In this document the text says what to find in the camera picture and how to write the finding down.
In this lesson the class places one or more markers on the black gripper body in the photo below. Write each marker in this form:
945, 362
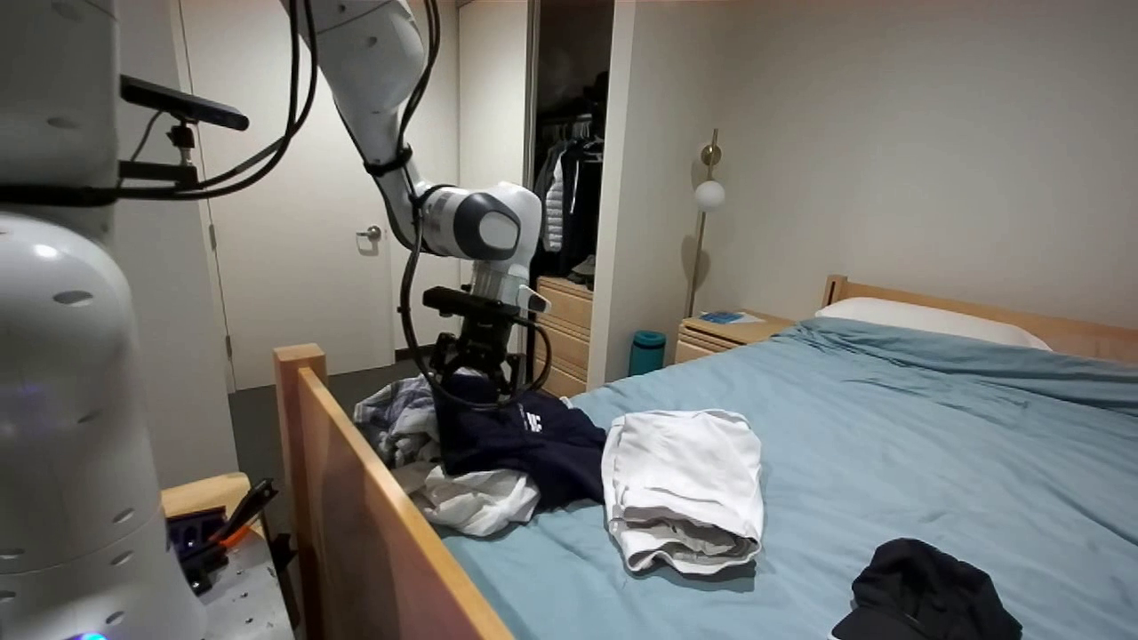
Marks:
484, 341

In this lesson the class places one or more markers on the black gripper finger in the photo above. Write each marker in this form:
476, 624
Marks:
505, 378
456, 378

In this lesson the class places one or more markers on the navy t-shirt with white print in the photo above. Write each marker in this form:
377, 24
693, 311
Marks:
535, 450

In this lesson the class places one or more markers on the white garment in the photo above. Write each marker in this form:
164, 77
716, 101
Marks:
687, 486

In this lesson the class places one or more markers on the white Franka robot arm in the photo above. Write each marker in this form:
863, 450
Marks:
73, 415

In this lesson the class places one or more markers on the closet hanging clothes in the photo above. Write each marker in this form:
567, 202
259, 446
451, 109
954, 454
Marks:
569, 191

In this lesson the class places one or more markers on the plaid checked shirt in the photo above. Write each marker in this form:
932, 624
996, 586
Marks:
396, 421

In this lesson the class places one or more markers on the cream white cloth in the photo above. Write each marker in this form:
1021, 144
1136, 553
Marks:
482, 501

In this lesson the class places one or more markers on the teal cylindrical bin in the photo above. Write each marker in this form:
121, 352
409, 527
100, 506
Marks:
645, 352

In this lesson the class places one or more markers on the white room door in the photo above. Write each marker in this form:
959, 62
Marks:
297, 236

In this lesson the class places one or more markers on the wooden nightstand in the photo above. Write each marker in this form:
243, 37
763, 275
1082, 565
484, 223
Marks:
732, 336

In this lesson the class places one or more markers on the floor lamp with globe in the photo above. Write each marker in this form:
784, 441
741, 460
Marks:
709, 198

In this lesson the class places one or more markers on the black orange tools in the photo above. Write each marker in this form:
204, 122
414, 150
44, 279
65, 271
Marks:
226, 536

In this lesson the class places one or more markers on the white pillow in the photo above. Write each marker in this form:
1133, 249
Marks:
938, 322

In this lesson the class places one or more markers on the black garment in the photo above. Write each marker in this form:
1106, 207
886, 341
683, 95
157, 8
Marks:
925, 592

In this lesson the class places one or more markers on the black camera on stand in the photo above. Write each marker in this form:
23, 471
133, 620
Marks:
178, 104

